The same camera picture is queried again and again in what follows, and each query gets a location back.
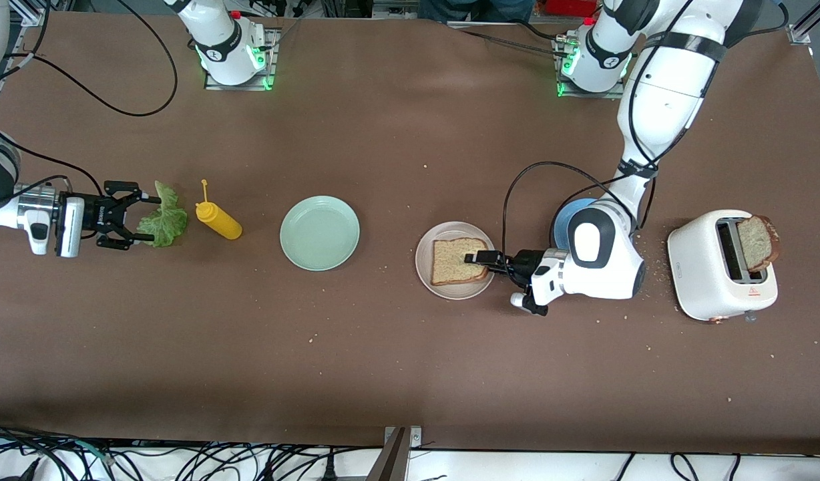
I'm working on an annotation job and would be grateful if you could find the toasted brown bread slice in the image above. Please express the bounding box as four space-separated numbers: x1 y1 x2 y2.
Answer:
736 214 781 272
430 237 491 287

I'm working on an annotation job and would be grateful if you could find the green lettuce leaf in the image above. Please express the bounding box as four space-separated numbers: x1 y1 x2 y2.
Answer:
136 180 189 248

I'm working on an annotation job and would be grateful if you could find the yellow mustard squeeze bottle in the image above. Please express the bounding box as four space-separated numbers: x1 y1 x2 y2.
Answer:
195 178 243 241

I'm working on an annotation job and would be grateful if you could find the blue plate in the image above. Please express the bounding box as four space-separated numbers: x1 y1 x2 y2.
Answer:
552 198 601 249

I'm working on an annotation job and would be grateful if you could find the beige plate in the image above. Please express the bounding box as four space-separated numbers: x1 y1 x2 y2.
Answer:
415 221 498 301

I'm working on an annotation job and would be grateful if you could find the pale green plate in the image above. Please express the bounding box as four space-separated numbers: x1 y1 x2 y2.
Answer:
280 195 361 272

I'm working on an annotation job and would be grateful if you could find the white two-slot toaster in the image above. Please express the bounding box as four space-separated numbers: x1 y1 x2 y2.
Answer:
667 209 779 325

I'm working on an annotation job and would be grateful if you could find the dark metal bar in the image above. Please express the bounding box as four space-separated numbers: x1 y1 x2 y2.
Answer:
367 428 408 481

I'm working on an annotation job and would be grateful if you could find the person in blue jeans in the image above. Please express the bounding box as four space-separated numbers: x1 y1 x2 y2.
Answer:
420 0 534 24

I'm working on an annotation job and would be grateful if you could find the red box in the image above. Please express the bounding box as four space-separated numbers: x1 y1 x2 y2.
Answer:
547 0 601 17

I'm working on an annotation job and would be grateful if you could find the metal equipment rack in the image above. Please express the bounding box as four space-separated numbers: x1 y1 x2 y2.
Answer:
320 0 424 21

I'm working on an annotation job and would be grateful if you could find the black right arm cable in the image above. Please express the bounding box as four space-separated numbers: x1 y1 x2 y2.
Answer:
0 0 178 211

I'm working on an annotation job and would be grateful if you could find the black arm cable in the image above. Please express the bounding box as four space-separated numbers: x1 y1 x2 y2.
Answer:
0 0 178 211
501 160 658 265

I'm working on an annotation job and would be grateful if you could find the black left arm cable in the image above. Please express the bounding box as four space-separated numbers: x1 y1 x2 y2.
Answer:
501 160 658 265

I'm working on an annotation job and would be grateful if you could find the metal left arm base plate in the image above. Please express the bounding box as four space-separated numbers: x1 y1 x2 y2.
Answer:
555 37 628 100

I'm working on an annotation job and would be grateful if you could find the silver metal table bracket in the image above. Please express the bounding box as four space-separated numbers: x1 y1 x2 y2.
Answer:
383 426 423 450

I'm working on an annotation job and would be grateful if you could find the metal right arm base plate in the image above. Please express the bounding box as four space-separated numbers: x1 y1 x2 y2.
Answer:
204 27 278 92

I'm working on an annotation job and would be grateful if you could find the black base power cable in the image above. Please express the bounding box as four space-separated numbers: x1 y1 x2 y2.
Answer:
450 25 564 55

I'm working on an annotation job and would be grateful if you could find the black floor cable tangle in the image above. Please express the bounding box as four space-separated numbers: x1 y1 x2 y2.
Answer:
0 420 384 481

